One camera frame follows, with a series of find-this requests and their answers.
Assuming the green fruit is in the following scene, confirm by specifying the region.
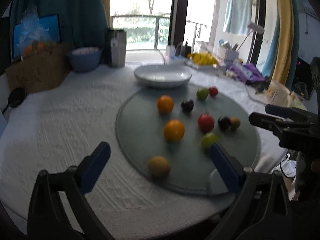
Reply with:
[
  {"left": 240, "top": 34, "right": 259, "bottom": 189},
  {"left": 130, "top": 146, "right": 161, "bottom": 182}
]
[
  {"left": 201, "top": 132, "right": 219, "bottom": 151},
  {"left": 196, "top": 88, "right": 209, "bottom": 101}
]

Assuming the small yellow fruit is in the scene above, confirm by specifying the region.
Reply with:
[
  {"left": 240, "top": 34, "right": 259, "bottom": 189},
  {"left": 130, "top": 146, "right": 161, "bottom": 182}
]
[{"left": 230, "top": 117, "right": 241, "bottom": 129}]

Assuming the dark plum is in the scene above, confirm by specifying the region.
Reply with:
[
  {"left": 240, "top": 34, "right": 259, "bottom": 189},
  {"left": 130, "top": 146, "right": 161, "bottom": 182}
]
[
  {"left": 181, "top": 100, "right": 194, "bottom": 113},
  {"left": 217, "top": 116, "right": 232, "bottom": 132}
]

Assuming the orange fruit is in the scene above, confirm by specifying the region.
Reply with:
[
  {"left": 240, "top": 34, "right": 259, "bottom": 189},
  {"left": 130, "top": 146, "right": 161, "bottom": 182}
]
[
  {"left": 157, "top": 95, "right": 174, "bottom": 115},
  {"left": 163, "top": 119, "right": 185, "bottom": 142}
]

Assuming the yellow-brown kiwi fruit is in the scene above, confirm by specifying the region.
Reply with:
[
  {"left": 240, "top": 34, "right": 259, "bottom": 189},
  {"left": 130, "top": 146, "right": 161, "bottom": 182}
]
[{"left": 148, "top": 155, "right": 171, "bottom": 177}]

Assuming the small red tomato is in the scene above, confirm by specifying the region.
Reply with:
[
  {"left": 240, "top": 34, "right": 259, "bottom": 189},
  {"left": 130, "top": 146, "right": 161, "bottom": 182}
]
[{"left": 208, "top": 87, "right": 219, "bottom": 97}]

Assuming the grey mat controller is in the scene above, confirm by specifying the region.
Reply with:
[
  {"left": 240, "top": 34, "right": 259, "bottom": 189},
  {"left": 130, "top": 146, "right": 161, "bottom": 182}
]
[{"left": 208, "top": 169, "right": 229, "bottom": 196}]

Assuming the white bear print cup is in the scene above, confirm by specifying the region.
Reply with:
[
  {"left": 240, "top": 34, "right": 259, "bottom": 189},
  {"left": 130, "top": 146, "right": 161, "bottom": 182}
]
[{"left": 266, "top": 80, "right": 292, "bottom": 107}]

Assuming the purple cloth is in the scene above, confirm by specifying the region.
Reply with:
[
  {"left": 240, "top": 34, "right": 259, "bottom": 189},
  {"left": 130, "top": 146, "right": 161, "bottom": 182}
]
[{"left": 229, "top": 63, "right": 266, "bottom": 85}]

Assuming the round grey-green mat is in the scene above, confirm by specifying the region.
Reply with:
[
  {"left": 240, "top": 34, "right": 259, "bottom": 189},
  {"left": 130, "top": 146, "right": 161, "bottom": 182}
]
[{"left": 116, "top": 85, "right": 261, "bottom": 196}]

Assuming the white woven basket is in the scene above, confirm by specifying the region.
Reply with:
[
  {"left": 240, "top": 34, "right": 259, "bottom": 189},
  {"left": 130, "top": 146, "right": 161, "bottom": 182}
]
[{"left": 216, "top": 47, "right": 239, "bottom": 63}]

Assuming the white desk lamp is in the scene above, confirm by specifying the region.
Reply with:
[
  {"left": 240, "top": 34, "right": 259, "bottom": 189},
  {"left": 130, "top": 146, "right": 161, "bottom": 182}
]
[{"left": 236, "top": 22, "right": 265, "bottom": 51}]

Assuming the yellow duck bag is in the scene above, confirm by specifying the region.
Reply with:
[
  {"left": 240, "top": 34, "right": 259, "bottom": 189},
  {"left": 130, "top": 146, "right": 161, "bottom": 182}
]
[{"left": 187, "top": 52, "right": 219, "bottom": 66}]

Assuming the black round object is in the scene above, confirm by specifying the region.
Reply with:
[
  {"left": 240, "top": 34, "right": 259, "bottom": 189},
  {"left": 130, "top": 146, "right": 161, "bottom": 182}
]
[{"left": 8, "top": 87, "right": 27, "bottom": 108}]

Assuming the hanging light blue towel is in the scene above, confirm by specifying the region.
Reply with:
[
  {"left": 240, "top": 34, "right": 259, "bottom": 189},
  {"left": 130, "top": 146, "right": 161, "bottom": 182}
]
[{"left": 223, "top": 0, "right": 252, "bottom": 36}]

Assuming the cardboard box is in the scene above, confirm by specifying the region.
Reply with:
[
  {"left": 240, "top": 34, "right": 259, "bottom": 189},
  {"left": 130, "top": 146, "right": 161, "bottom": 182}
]
[{"left": 6, "top": 43, "right": 72, "bottom": 94}]

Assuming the blue plastic bowl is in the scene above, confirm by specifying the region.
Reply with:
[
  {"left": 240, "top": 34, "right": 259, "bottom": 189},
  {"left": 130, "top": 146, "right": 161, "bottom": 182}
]
[{"left": 67, "top": 47, "right": 103, "bottom": 73}]

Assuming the white ceramic plate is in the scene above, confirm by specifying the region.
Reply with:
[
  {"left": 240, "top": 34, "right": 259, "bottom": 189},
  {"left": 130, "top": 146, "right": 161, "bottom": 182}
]
[{"left": 133, "top": 64, "right": 192, "bottom": 89}]

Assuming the black charger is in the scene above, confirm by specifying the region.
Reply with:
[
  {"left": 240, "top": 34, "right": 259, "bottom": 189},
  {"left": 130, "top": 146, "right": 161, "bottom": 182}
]
[{"left": 180, "top": 41, "right": 192, "bottom": 58}]

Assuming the white power strip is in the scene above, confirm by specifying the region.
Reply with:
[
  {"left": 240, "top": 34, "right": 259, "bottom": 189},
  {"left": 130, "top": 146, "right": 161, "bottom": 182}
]
[{"left": 167, "top": 56, "right": 189, "bottom": 65}]

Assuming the yellow curtain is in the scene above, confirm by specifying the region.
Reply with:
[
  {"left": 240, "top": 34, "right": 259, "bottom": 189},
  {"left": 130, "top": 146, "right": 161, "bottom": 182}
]
[{"left": 272, "top": 0, "right": 295, "bottom": 85}]

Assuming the white charger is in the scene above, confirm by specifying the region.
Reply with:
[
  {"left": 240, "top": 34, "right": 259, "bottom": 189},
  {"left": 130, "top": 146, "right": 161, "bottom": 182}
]
[{"left": 165, "top": 45, "right": 176, "bottom": 60}]

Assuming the steel tumbler with tag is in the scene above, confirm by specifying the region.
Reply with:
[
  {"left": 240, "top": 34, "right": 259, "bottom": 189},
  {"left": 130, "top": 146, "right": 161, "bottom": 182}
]
[{"left": 103, "top": 28, "right": 127, "bottom": 67}]

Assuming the plastic bag of fruit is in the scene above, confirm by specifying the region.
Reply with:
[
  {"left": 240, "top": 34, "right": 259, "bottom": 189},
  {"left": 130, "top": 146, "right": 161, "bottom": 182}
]
[{"left": 18, "top": 6, "right": 58, "bottom": 59}]

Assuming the teal curtain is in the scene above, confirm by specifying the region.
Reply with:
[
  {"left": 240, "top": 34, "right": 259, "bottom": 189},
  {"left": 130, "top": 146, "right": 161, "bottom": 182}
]
[{"left": 9, "top": 0, "right": 108, "bottom": 48}]

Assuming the balcony railing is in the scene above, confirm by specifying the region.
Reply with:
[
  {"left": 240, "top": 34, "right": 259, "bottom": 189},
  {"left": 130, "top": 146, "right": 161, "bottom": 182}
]
[{"left": 111, "top": 15, "right": 170, "bottom": 51}]

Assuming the tablet with blue screen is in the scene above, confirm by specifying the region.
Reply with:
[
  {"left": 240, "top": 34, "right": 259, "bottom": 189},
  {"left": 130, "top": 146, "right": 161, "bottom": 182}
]
[{"left": 11, "top": 14, "right": 61, "bottom": 59}]

